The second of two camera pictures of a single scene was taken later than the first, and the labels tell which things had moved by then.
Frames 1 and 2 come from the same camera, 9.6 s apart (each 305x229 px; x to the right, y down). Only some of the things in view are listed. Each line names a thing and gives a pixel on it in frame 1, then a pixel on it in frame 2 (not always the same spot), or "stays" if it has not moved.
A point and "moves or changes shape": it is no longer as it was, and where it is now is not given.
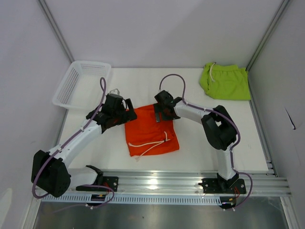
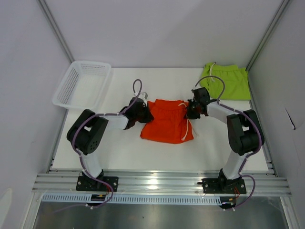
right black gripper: [158, 109] -> [189, 115]
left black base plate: [112, 182] stays
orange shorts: [145, 136] moves or changes shape
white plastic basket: [80, 89] stays
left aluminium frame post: [54, 25] stays
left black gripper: [127, 117] -> [149, 117]
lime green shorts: [225, 82] stays
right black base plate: [216, 186] stays
